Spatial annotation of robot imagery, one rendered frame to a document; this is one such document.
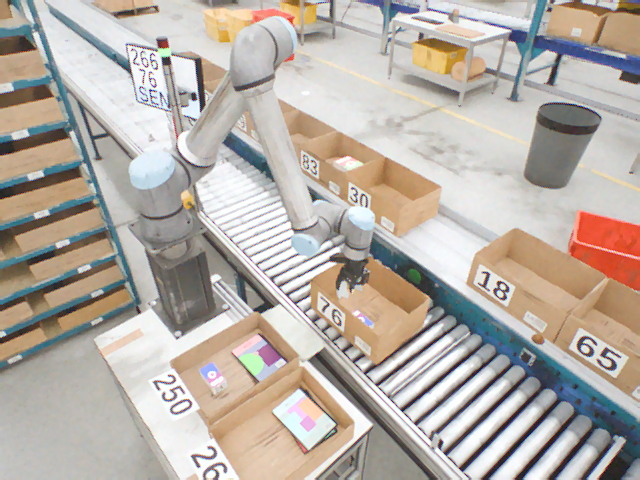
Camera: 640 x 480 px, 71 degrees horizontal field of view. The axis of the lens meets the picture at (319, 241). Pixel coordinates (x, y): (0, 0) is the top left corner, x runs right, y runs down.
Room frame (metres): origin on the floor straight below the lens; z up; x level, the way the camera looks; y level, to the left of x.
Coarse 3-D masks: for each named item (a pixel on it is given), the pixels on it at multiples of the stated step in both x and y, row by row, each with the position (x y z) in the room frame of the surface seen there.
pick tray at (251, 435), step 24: (288, 384) 0.91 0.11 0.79; (312, 384) 0.91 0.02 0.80; (240, 408) 0.79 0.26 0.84; (264, 408) 0.84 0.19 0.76; (336, 408) 0.81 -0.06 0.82; (216, 432) 0.73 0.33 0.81; (240, 432) 0.75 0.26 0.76; (264, 432) 0.75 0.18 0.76; (288, 432) 0.75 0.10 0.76; (240, 456) 0.67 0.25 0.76; (264, 456) 0.67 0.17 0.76; (288, 456) 0.67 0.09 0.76; (312, 456) 0.67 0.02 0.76
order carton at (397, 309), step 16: (368, 256) 1.47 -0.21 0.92; (336, 272) 1.42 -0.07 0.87; (384, 272) 1.40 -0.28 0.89; (320, 288) 1.27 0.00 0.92; (368, 288) 1.43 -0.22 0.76; (384, 288) 1.39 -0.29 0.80; (400, 288) 1.33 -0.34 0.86; (416, 288) 1.27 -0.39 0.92; (336, 304) 1.20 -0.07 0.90; (352, 304) 1.33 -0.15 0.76; (368, 304) 1.34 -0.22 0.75; (384, 304) 1.34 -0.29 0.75; (400, 304) 1.32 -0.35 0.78; (416, 304) 1.26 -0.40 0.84; (352, 320) 1.13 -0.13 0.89; (384, 320) 1.24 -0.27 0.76; (400, 320) 1.24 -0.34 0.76; (416, 320) 1.17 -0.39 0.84; (352, 336) 1.13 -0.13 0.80; (368, 336) 1.07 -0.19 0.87; (384, 336) 1.04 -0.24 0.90; (400, 336) 1.11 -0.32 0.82; (384, 352) 1.05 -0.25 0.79
